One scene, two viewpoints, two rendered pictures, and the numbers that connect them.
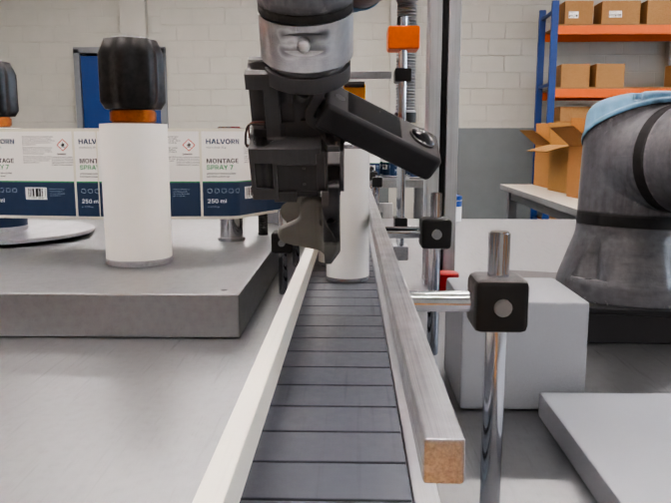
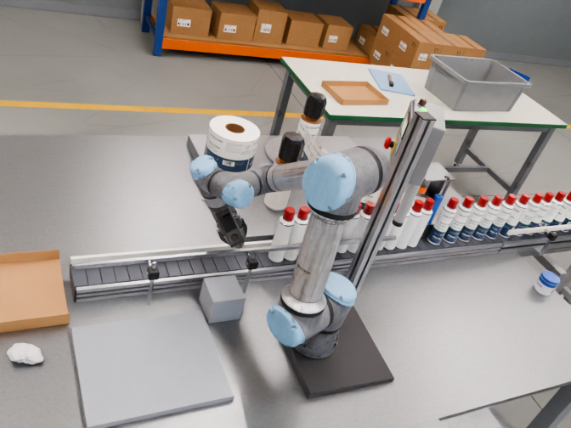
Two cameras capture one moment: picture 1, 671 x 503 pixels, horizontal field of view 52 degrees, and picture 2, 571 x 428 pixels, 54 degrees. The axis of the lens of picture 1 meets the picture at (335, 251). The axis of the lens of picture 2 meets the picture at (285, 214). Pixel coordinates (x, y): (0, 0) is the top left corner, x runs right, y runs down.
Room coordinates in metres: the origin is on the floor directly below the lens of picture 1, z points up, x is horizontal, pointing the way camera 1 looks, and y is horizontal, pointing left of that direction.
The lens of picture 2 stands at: (-0.01, -1.20, 2.07)
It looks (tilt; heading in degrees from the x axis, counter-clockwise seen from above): 35 degrees down; 55
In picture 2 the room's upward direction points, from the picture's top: 17 degrees clockwise
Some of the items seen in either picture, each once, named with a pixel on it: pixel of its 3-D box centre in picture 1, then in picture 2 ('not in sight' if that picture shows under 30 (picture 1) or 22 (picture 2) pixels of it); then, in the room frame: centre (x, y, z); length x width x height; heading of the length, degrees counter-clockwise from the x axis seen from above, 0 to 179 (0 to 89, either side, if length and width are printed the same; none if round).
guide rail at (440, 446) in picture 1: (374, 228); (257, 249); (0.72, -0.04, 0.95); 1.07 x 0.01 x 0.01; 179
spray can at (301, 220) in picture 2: not in sight; (296, 233); (0.87, -0.01, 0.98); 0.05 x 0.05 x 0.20
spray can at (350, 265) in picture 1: (347, 194); (282, 234); (0.82, -0.01, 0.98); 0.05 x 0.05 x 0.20
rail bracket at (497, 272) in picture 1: (456, 373); (149, 278); (0.38, -0.07, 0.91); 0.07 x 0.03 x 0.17; 89
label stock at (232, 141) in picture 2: not in sight; (231, 143); (0.87, 0.58, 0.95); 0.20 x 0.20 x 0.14
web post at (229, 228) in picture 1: (230, 184); not in sight; (1.15, 0.17, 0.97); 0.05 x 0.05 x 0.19
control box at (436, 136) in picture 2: not in sight; (415, 141); (1.12, -0.10, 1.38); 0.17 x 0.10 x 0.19; 54
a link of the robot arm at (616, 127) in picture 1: (639, 155); (330, 300); (0.80, -0.35, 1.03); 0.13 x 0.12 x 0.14; 20
